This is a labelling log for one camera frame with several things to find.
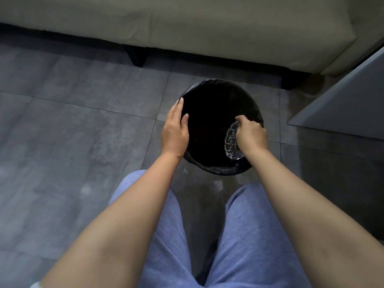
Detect person's left hand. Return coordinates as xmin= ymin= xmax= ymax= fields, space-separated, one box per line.
xmin=161 ymin=98 xmax=190 ymax=159

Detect person's right hand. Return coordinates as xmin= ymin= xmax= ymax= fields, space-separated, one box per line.
xmin=234 ymin=115 xmax=269 ymax=157

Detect clear cut glass ashtray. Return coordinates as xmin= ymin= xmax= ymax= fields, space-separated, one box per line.
xmin=224 ymin=121 xmax=244 ymax=160

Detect black trash bin with liner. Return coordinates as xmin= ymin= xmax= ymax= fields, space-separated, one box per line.
xmin=178 ymin=79 xmax=264 ymax=176

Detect person's right forearm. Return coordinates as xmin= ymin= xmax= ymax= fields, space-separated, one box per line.
xmin=244 ymin=148 xmax=384 ymax=288

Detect person's left forearm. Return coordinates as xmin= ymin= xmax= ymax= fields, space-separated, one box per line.
xmin=39 ymin=150 xmax=182 ymax=288

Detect black sofa leg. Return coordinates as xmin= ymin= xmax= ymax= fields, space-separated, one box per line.
xmin=280 ymin=68 xmax=311 ymax=91
xmin=124 ymin=45 xmax=148 ymax=68

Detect beige fabric sofa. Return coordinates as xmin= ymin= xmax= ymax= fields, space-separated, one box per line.
xmin=0 ymin=0 xmax=384 ymax=77

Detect grey cabinet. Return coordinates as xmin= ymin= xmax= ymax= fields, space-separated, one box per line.
xmin=287 ymin=46 xmax=384 ymax=140

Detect person's blue grey trousers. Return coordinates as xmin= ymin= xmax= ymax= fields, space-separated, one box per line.
xmin=30 ymin=170 xmax=312 ymax=288

